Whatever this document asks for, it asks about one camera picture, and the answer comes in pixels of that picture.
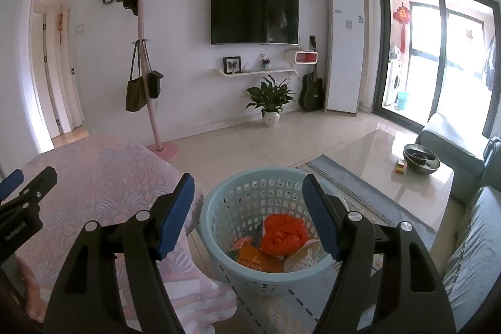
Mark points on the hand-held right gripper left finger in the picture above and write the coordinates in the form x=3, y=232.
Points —
x=176, y=216

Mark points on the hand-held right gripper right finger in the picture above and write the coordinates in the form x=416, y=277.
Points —
x=319, y=216

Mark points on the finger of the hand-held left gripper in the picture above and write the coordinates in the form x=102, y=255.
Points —
x=38, y=190
x=9, y=181

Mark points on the orange plastic bag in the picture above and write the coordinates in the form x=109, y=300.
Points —
x=283, y=234

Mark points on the teal plastic basket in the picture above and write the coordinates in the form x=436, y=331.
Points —
x=227, y=208

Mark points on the orange paper cup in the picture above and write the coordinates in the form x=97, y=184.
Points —
x=258, y=259

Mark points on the person's left hand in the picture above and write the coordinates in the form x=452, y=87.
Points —
x=33, y=295

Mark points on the grey blue patterned rug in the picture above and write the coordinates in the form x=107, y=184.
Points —
x=364, y=185

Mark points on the pink patterned tablecloth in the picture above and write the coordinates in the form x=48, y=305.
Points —
x=98, y=177

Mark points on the glass coffee table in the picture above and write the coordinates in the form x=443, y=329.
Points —
x=372, y=154

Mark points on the colourful puzzle cube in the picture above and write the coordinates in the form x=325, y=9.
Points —
x=400, y=166

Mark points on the pink coat rack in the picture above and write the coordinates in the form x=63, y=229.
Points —
x=150, y=115

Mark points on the dark metal bowl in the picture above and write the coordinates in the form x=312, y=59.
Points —
x=420, y=160

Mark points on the black acoustic guitar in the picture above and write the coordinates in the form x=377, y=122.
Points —
x=311, y=91

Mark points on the olive tote bag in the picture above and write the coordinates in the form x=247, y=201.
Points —
x=135, y=95

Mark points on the green potted plant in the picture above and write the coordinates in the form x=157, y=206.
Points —
x=270, y=95

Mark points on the small black bag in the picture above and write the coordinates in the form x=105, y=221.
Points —
x=155, y=83

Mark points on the blue bucket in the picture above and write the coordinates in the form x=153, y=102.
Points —
x=403, y=100

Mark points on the white washing machine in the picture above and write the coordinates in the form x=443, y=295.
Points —
x=394, y=83

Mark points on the grey sofa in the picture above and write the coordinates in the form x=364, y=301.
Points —
x=469, y=259

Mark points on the red white box shelf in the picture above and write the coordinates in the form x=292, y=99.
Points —
x=305, y=57

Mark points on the red door decoration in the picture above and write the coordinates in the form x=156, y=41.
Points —
x=60, y=28

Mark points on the small potted flower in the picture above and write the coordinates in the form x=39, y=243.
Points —
x=266, y=64

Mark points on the dark framed sliding glass door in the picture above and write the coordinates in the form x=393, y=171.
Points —
x=383, y=44

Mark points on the black hat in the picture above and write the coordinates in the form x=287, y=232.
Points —
x=131, y=1

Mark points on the red knot ornament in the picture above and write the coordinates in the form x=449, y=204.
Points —
x=400, y=15

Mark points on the white curved low wall shelf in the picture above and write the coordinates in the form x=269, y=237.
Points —
x=254, y=72

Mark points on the black butterfly picture frame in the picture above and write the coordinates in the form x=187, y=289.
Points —
x=232, y=64

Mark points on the white light switch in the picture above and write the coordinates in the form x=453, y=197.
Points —
x=80, y=28

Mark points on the black wall television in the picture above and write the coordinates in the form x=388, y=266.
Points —
x=250, y=13

